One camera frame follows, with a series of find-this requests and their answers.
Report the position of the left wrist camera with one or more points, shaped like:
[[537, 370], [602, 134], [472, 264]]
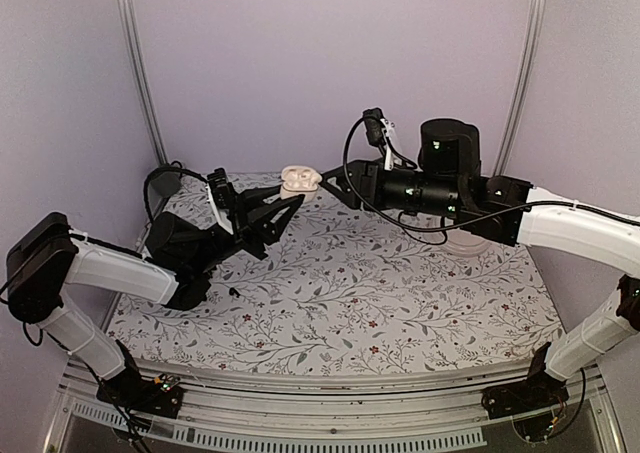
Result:
[[220, 198]]

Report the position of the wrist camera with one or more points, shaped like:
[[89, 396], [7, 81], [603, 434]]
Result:
[[379, 133], [220, 198]]

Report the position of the floral patterned table mat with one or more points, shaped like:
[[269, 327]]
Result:
[[344, 293]]

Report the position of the grey mug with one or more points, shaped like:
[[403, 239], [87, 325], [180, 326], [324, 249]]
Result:
[[165, 180]]

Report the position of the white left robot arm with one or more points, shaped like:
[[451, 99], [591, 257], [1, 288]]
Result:
[[53, 255]]

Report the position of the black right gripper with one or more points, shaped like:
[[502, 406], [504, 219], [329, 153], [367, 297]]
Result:
[[371, 169]]

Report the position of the right aluminium frame post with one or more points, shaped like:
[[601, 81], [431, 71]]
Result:
[[535, 21]]

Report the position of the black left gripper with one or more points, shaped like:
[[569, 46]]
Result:
[[272, 232]]

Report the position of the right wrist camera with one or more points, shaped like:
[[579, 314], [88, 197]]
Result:
[[379, 133]]

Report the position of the white earbud charging case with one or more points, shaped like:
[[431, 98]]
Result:
[[300, 180]]

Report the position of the aluminium front rail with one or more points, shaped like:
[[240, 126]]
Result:
[[409, 412]]

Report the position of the left aluminium frame post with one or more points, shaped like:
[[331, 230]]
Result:
[[134, 49]]

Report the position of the beige round plate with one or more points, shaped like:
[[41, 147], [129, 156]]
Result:
[[464, 244]]

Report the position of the aluminium frame post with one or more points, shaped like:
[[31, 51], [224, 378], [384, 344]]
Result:
[[535, 21], [134, 49]]

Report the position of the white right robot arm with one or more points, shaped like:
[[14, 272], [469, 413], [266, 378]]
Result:
[[513, 212]]

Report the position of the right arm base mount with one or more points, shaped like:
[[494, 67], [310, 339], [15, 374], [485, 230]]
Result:
[[538, 390]]

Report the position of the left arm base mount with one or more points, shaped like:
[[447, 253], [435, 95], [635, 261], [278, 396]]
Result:
[[161, 396]]

